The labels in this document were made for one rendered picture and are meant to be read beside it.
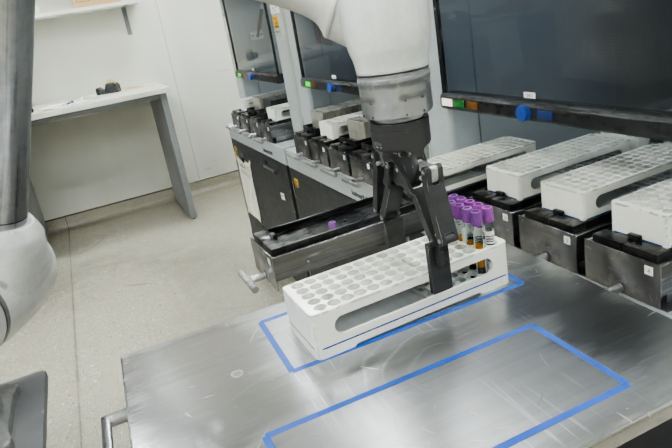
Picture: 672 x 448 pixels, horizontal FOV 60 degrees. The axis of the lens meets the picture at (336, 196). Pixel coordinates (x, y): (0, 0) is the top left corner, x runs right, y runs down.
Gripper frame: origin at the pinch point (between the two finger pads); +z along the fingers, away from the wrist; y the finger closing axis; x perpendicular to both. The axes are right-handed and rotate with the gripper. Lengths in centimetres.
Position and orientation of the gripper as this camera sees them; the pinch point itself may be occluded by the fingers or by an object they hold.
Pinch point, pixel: (417, 261)
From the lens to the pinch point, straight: 81.6
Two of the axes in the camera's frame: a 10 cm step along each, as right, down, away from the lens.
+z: 1.6, 9.4, 3.1
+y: 4.3, 2.1, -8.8
